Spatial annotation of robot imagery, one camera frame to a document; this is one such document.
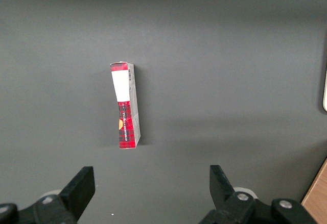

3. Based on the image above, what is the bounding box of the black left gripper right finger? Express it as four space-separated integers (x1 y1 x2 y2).
198 165 317 224

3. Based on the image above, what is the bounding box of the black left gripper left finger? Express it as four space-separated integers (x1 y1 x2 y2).
0 166 96 224

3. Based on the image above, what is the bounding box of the white tray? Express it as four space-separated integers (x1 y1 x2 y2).
322 69 327 112

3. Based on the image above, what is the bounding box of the light wooden board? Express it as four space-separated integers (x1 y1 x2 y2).
301 157 327 224

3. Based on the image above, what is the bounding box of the red plaid shortbread box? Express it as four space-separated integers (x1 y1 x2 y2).
110 61 141 150

